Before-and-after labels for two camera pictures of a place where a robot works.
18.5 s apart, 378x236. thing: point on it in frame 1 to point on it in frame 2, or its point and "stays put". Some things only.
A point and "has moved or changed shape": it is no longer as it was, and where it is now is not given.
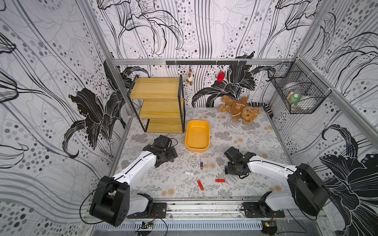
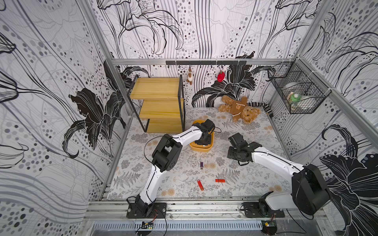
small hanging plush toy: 190,76 stays put
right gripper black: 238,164 to 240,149
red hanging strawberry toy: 221,76 stays put
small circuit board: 147,225 stays put
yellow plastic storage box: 197,135 has moved or changed shape
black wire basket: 300,88 stays put
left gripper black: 171,156 to 207,140
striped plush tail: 265,106 stays put
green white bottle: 296,97 stays put
